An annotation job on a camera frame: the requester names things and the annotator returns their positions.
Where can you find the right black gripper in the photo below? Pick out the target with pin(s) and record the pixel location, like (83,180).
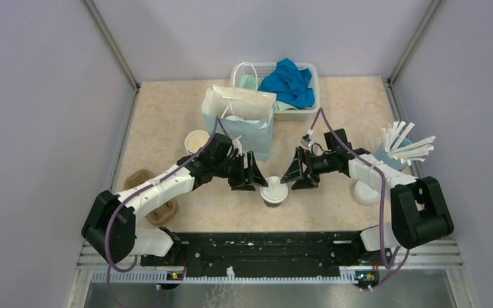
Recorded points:
(295,172)

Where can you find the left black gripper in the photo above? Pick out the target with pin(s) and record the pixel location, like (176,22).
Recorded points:
(252,174)

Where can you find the pale blue paper bag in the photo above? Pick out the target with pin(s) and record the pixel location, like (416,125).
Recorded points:
(246,114)

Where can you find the stack of white lids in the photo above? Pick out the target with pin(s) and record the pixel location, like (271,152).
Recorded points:
(364,194)

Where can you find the stack of paper cups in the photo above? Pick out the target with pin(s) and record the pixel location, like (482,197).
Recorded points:
(195,140)

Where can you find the brown cardboard cup carrier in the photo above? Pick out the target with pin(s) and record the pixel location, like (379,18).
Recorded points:
(161,214)

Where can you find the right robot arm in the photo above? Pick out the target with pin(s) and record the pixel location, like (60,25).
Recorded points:
(418,209)

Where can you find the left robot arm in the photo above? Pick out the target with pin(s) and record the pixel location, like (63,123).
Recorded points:
(111,225)

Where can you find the white plastic basket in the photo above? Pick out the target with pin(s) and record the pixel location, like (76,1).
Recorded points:
(263,69)

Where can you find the blue cloth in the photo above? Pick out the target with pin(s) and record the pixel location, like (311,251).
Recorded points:
(290,84)

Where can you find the mint green cloth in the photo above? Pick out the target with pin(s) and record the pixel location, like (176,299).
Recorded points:
(252,83)

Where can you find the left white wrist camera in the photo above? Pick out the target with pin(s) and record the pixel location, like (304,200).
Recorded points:
(236,146)

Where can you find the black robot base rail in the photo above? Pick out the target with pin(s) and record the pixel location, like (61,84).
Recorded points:
(246,258)

